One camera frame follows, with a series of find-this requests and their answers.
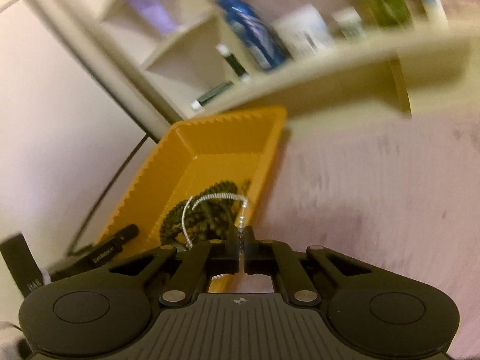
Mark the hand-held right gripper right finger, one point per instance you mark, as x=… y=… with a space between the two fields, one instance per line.
x=248 y=245

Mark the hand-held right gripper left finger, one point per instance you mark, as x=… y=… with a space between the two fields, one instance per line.
x=232 y=245

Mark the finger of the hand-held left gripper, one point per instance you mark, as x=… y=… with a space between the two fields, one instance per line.
x=127 y=233

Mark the orange plastic tray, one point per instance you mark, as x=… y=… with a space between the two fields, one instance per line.
x=225 y=138

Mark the dark green tube white cap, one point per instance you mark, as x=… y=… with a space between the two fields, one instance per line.
x=212 y=95

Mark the beige wooden shelf unit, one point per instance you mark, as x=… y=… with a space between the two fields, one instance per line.
x=318 y=78

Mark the blue spray bottle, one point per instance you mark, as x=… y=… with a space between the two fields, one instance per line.
x=251 y=26

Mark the white cream jar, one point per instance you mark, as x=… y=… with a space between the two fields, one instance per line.
x=303 y=32

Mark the lavender cosmetic tube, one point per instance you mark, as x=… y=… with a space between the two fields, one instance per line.
x=153 y=11

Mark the small green-label jar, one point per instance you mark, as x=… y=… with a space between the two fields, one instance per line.
x=348 y=22

